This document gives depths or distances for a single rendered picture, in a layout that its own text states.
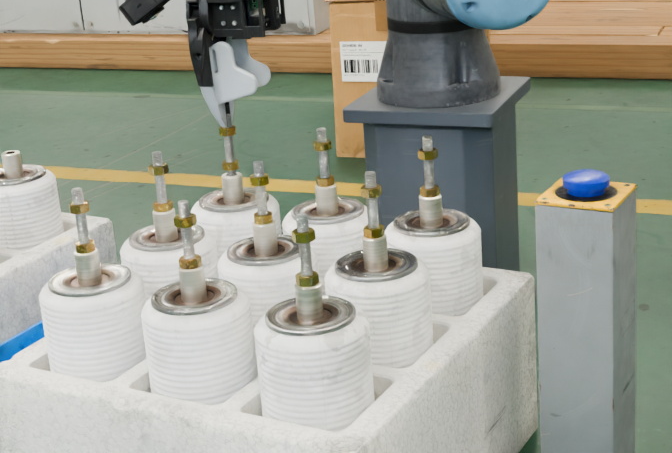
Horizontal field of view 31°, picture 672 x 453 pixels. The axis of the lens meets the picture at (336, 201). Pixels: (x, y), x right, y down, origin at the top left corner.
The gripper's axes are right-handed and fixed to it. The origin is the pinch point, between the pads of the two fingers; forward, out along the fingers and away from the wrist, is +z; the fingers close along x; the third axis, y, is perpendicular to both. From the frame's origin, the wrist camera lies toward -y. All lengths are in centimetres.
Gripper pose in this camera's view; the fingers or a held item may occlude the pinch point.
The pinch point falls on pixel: (218, 112)
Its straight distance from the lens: 130.6
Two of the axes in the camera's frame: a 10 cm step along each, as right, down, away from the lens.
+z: 0.8, 9.5, 3.2
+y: 9.6, 0.2, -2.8
